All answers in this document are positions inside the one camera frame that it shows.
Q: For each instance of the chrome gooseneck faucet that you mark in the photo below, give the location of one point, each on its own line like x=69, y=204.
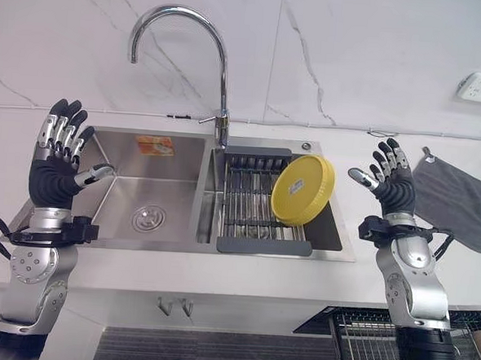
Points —
x=215, y=64

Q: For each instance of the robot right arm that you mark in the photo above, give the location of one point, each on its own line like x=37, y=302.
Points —
x=415, y=297

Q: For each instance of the round sink drain strainer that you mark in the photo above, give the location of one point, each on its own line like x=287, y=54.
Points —
x=148, y=217

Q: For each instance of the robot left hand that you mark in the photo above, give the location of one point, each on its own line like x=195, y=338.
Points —
x=50, y=178

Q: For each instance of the round sink soap hole cap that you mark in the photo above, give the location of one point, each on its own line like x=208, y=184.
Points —
x=306, y=145

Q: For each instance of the grey dish towel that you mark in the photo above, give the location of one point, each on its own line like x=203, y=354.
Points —
x=457, y=201

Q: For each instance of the black floor mat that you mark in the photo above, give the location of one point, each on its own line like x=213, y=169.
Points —
x=213, y=351

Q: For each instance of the stainless steel double sink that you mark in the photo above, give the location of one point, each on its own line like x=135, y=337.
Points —
x=182, y=193

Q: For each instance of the yellow round plate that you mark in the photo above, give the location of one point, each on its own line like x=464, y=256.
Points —
x=301, y=192

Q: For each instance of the orange sticker label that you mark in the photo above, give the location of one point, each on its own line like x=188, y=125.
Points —
x=155, y=145

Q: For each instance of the grey sink drying rack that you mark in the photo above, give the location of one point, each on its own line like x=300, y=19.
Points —
x=258, y=218

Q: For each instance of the metal double hook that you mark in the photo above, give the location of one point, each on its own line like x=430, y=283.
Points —
x=174, y=305

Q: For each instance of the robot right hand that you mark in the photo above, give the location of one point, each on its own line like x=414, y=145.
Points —
x=397, y=189

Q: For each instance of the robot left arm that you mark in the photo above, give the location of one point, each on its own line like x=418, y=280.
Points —
x=35, y=265

